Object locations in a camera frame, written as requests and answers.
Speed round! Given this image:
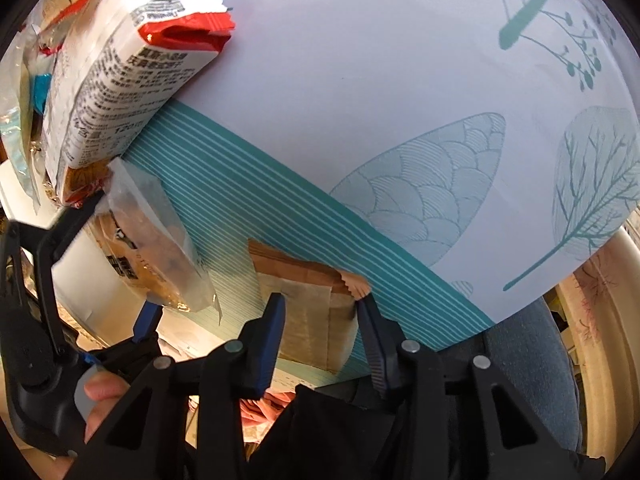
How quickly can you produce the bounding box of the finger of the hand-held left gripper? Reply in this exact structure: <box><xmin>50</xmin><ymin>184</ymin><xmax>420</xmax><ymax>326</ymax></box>
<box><xmin>0</xmin><ymin>192</ymin><xmax>108</xmax><ymax>311</ymax></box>
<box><xmin>80</xmin><ymin>300</ymin><xmax>173</xmax><ymax>386</ymax></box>

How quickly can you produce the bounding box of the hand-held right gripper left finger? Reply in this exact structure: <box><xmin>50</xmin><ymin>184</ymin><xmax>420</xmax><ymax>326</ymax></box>
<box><xmin>62</xmin><ymin>292</ymin><xmax>288</xmax><ymax>480</ymax></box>

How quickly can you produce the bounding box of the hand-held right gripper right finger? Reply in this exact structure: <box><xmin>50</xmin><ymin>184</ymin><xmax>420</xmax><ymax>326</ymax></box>
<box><xmin>355</xmin><ymin>294</ymin><xmax>608</xmax><ymax>480</ymax></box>

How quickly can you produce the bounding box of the brown paper snack packet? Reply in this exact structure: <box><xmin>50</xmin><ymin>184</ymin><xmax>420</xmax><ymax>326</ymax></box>
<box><xmin>247</xmin><ymin>239</ymin><xmax>372</xmax><ymax>373</ymax></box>

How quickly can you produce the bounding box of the white foam box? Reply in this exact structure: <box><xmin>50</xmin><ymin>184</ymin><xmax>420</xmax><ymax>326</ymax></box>
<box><xmin>0</xmin><ymin>160</ymin><xmax>151</xmax><ymax>356</ymax></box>

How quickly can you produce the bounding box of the clear packet with brown pastry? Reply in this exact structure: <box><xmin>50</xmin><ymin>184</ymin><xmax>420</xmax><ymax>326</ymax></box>
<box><xmin>82</xmin><ymin>157</ymin><xmax>223</xmax><ymax>326</ymax></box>

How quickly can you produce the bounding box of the person's left hand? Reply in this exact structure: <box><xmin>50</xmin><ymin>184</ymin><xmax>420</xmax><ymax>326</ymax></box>
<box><xmin>83</xmin><ymin>372</ymin><xmax>133</xmax><ymax>430</ymax></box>

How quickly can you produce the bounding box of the pink patterned cloth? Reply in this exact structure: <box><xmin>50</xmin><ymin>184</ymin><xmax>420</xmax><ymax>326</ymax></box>
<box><xmin>240</xmin><ymin>390</ymin><xmax>297</xmax><ymax>443</ymax></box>

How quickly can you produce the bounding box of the silver foil snack packet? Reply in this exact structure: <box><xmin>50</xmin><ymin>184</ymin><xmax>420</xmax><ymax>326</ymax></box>
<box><xmin>0</xmin><ymin>30</ymin><xmax>51</xmax><ymax>211</ymax></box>

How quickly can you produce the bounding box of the white and red snack packet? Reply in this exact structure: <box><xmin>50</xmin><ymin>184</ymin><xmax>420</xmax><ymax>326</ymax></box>
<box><xmin>42</xmin><ymin>0</ymin><xmax>237</xmax><ymax>207</ymax></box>

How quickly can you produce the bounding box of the white floral curtain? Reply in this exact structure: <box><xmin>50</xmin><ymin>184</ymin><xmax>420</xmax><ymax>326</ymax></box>
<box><xmin>550</xmin><ymin>230</ymin><xmax>640</xmax><ymax>461</ymax></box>

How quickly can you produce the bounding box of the leaf print tablecloth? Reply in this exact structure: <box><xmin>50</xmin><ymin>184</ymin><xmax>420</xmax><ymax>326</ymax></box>
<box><xmin>120</xmin><ymin>0</ymin><xmax>640</xmax><ymax>376</ymax></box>

